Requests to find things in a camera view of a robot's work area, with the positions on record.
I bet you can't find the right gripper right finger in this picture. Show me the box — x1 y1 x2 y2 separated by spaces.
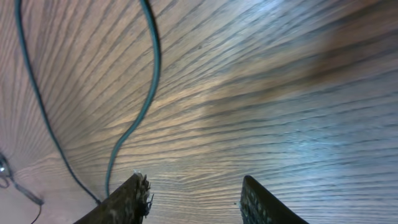
239 175 308 224

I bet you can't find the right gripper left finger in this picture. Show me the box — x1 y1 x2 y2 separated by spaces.
74 172 154 224

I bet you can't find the black USB cable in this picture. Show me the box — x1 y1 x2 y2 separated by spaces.
14 0 162 205
0 152 45 224

